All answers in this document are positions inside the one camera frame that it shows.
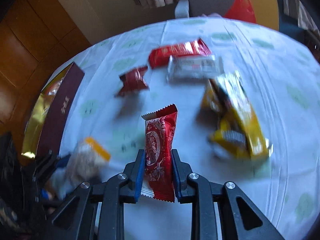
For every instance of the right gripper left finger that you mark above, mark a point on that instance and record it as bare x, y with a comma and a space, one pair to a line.
137, 176

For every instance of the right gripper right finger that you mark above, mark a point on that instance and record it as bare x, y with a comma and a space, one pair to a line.
180, 173

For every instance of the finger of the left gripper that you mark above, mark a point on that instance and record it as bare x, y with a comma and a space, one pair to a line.
61, 162

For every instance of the pastry bag orange edge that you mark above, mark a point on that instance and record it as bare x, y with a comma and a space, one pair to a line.
84, 164

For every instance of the red white Angel cake packet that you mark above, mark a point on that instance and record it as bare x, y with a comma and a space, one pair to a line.
159, 134

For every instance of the yellow black snack bag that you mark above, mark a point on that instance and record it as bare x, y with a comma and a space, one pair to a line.
238, 130

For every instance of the dark maroon snack packet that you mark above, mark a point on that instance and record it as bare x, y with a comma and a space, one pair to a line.
133, 81

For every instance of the white label snack packet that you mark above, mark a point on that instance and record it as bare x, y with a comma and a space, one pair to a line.
194, 67

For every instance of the red gold cake packet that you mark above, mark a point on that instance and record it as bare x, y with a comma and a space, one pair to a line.
160, 56

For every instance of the bread bun clear red bag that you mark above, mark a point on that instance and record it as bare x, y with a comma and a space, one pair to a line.
50, 94

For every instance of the maroon gold tin box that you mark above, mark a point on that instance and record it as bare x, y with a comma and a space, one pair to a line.
44, 131

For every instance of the wooden panel wardrobe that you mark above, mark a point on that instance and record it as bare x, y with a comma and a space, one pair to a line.
37, 36

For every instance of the pink cloth on chair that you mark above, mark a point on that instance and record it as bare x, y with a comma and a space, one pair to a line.
212, 15

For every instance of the red plastic bag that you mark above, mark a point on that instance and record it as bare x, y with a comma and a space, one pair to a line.
241, 10

